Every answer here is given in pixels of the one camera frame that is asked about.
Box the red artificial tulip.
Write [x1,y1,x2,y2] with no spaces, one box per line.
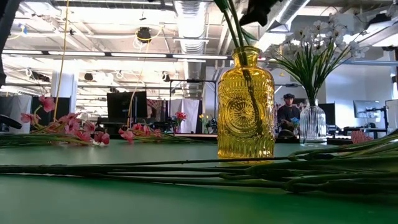
[213,0,265,134]

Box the pink artificial flower bunch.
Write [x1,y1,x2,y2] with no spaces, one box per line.
[118,123,200,144]
[0,130,398,200]
[0,95,111,147]

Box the computer monitor on arm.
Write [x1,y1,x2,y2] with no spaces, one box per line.
[353,100,382,119]

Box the yellow embossed glass vase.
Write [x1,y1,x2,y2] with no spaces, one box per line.
[216,45,277,160]

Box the clear ribbed glass vase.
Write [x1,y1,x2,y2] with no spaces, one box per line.
[299,98,328,147]

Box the person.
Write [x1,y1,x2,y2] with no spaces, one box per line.
[275,93,302,138]

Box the white cloth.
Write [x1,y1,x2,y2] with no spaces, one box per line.
[170,98,200,134]

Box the round patterned tapestry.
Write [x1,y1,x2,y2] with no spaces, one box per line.
[146,98,169,126]

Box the background desk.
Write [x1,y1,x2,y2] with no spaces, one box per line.
[338,126,389,141]

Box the black monitor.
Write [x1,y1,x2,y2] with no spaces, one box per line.
[106,90,149,125]

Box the pale computer monitor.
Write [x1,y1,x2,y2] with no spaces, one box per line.
[385,98,398,133]

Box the long ceiling light strip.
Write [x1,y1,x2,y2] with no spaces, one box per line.
[1,49,233,62]

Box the black panel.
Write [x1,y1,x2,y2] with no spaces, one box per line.
[30,96,71,125]

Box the green table mat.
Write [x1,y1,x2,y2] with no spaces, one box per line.
[0,138,398,224]

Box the silver ventilation duct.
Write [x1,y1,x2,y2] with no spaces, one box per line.
[172,0,208,98]

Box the black metal rig frame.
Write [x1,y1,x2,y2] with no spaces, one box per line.
[169,78,218,135]

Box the yellow hanging cable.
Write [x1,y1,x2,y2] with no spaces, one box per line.
[53,0,72,113]

